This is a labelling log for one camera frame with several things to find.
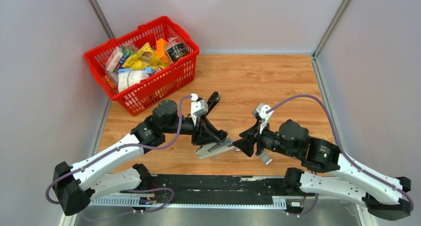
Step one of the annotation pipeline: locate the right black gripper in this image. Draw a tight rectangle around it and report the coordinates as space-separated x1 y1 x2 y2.
232 120 299 160

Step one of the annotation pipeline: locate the black labelled package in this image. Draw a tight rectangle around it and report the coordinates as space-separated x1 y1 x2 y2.
166 42 190 63

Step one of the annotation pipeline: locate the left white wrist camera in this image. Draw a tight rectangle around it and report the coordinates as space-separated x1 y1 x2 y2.
190 93 208 126

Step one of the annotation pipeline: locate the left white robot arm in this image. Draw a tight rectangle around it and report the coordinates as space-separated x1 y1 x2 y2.
48 92 230 216

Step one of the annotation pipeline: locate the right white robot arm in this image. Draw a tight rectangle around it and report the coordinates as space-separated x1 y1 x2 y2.
233 120 411 221

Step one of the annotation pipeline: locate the purple cable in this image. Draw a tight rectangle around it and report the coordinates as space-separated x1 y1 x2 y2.
265 93 415 218
45 94 200 213

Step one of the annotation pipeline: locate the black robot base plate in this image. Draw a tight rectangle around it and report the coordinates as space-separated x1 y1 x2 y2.
137 174 313 206

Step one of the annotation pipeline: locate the white round package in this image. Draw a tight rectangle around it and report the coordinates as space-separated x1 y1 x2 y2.
118 70 149 92

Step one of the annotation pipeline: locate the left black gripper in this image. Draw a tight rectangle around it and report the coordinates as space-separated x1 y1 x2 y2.
163 114 221 147

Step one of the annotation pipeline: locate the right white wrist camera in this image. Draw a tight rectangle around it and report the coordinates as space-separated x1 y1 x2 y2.
252 103 273 134

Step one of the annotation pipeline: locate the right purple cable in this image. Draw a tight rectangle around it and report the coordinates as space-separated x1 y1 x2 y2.
265 93 415 218

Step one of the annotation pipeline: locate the red plastic shopping basket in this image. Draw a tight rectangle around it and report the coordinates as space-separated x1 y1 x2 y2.
84 16 200 116

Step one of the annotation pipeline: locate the black and grey stapler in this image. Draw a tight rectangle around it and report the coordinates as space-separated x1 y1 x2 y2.
196 91 235 159

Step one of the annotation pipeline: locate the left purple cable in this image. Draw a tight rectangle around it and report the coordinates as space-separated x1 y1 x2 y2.
45 94 200 213

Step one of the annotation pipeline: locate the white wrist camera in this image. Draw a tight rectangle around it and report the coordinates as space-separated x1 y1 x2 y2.
252 103 273 134
190 93 208 126

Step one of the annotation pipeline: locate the white pink box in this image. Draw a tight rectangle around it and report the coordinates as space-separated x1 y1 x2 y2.
106 47 123 72

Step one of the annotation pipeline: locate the orange box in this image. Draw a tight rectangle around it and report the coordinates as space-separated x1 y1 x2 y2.
155 38 172 64

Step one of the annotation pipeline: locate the yellow snack bag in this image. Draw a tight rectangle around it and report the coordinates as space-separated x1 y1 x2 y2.
122 42 168 70

